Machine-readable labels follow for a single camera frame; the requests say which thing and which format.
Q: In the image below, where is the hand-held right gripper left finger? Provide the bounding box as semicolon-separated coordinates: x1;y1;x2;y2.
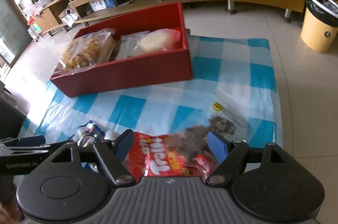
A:
49;129;136;185

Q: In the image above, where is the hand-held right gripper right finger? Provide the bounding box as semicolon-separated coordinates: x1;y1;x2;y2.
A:
206;131;289;185

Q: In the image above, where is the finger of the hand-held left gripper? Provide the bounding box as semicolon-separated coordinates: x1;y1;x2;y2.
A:
0;135;46;148
44;143;98;162

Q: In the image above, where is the clear packet of dark snack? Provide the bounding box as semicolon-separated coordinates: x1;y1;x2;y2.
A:
172;97;251;161

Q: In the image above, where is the red candy packet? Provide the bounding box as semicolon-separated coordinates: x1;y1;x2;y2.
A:
123;132;221;178

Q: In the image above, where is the blue sausage packet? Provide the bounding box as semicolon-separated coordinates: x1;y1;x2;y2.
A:
76;120;119;148

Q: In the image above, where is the red cardboard box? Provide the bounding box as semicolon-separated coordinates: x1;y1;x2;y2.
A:
50;2;193;98

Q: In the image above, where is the silver white snack packet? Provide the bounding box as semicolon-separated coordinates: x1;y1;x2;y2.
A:
115;34;148;59

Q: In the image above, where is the yellow snack packet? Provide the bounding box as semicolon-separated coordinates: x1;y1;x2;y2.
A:
53;28;117;74

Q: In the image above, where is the round pastry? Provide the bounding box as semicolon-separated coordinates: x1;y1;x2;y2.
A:
136;29;182;52

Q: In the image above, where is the black chair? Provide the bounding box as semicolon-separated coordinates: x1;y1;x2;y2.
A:
0;93;27;140

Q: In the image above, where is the blue white checked tablecloth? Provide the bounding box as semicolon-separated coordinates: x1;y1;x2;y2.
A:
22;35;284;179

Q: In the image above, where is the plastic drawer unit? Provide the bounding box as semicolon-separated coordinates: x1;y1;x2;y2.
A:
28;23;43;39

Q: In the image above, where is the crumpled white paper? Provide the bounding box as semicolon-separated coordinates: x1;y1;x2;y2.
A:
60;8;79;27

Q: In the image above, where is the white blue carton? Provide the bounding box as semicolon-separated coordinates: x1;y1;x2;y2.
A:
88;0;118;11

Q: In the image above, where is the yellow waste bin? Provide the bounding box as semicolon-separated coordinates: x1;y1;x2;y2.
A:
300;0;338;54

